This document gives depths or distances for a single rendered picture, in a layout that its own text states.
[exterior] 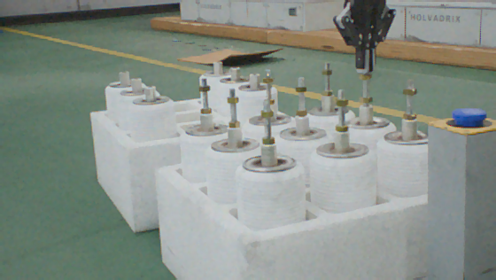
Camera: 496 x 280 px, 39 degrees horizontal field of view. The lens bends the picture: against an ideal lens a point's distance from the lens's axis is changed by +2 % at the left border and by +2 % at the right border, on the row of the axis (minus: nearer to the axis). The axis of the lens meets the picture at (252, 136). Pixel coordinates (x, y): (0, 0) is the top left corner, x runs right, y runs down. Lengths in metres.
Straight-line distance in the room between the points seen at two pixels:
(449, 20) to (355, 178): 2.47
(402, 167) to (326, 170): 0.12
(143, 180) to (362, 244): 0.57
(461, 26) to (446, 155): 2.49
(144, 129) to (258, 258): 0.59
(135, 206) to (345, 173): 0.57
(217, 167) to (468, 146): 0.37
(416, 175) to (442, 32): 2.43
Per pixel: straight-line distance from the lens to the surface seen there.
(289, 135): 1.10
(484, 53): 3.20
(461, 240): 0.90
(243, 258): 0.90
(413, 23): 3.56
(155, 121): 1.41
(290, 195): 0.93
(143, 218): 1.43
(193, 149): 1.13
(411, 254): 1.03
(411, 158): 1.03
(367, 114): 1.15
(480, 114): 0.89
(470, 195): 0.88
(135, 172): 1.40
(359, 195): 0.99
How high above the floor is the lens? 0.53
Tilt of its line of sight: 14 degrees down
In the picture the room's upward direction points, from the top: 3 degrees counter-clockwise
